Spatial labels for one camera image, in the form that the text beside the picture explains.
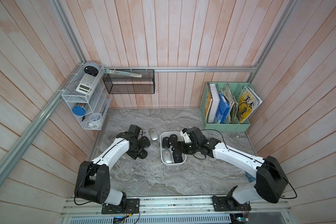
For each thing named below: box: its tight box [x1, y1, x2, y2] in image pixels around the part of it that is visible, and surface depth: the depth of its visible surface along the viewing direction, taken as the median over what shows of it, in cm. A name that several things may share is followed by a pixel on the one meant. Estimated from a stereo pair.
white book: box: [207, 83, 221, 124], surface depth 97 cm
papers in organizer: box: [220, 83, 239, 124], surface depth 98 cm
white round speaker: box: [83, 61, 101, 77], surface depth 84 cm
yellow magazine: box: [236, 84, 263, 124], surface depth 100 cm
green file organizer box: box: [199, 82, 254, 132], surface depth 101 cm
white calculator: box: [75, 73, 99, 96], surface depth 79 cm
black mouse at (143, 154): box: [137, 148, 148, 160], surface depth 85 cm
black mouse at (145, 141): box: [140, 135, 151, 148], surface depth 99 cm
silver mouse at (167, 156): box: [161, 149, 173, 164], surface depth 92 cm
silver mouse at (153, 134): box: [148, 127, 159, 141], surface depth 106 cm
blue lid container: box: [71, 105, 86, 117], surface depth 79 cm
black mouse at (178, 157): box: [172, 152, 183, 164], surface depth 90 cm
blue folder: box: [215, 91, 231, 124], surface depth 97 cm
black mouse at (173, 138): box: [168, 133, 178, 147], surface depth 97 cm
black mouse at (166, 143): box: [162, 136, 170, 149], surface depth 97 cm
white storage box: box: [159, 130, 187, 164], surface depth 94 cm
